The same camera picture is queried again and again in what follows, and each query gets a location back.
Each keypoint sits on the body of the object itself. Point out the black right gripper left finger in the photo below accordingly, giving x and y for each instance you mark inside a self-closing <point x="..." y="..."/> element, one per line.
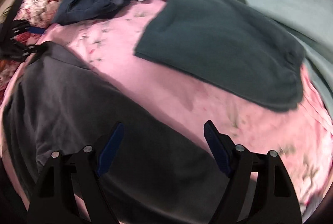
<point x="69" y="187"/>

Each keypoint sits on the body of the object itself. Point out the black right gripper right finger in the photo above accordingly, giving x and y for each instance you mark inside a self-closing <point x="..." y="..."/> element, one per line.
<point x="275" y="199"/>

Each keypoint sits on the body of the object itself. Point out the dark grey striped pants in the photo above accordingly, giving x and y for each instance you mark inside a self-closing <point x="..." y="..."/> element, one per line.
<point x="70" y="134"/>

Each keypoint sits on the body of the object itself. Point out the pink floral bed sheet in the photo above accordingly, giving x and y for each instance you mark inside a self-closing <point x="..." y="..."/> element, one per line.
<point x="302" y="137"/>

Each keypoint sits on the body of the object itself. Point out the navy blue folded garment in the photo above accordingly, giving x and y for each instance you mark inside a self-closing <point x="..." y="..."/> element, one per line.
<point x="73" y="11"/>

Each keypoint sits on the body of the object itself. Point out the dark green folded garment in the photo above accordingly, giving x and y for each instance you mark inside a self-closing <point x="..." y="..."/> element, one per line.
<point x="230" y="45"/>

